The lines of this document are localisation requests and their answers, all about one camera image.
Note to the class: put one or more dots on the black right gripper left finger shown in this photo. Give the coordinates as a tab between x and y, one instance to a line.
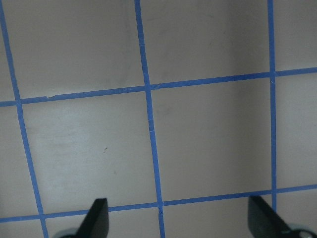
96	222

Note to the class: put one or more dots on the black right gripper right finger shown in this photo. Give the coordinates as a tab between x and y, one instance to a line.
263	222

